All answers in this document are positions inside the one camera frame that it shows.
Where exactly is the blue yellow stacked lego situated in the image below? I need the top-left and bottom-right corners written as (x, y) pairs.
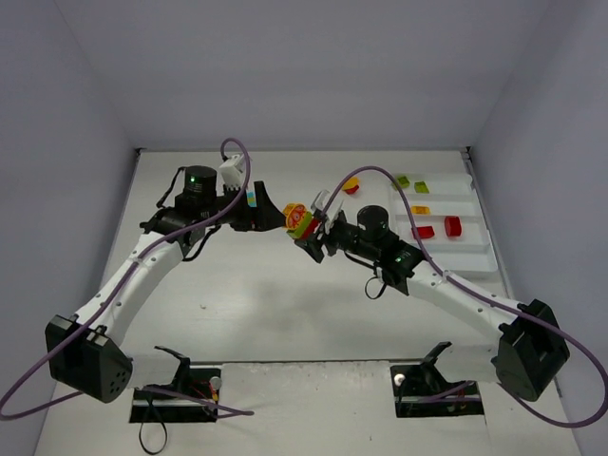
top-left (246, 191), bottom-right (257, 208)

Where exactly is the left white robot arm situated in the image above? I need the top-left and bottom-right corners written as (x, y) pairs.
top-left (45, 156), bottom-right (284, 403)

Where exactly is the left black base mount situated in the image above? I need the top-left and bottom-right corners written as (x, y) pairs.
top-left (129, 346), bottom-right (222, 424)

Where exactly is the small green lego brick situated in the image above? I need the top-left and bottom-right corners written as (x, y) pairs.
top-left (414, 180), bottom-right (429, 194)

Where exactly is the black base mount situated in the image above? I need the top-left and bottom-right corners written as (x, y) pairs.
top-left (389, 342), bottom-right (485, 419)
top-left (129, 346), bottom-right (222, 424)

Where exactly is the yellow red lego piece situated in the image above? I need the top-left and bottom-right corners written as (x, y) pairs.
top-left (341, 176), bottom-right (360, 196)

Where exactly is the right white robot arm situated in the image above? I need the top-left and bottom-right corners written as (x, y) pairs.
top-left (295, 205), bottom-right (570, 402)

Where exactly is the red rounded lego brick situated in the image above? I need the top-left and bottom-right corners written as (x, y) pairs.
top-left (444, 216), bottom-right (463, 238)

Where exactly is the white divided sorting tray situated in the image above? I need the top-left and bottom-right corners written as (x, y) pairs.
top-left (389, 173), bottom-right (498, 278)

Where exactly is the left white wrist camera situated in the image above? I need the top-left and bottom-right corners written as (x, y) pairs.
top-left (218, 154), bottom-right (247, 191)

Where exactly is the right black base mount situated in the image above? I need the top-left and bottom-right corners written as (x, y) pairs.
top-left (389, 342), bottom-right (485, 419)

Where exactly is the yellow lego brick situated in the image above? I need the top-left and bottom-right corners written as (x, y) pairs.
top-left (411, 205), bottom-right (431, 216)

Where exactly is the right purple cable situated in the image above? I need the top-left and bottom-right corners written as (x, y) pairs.
top-left (322, 165), bottom-right (602, 428)

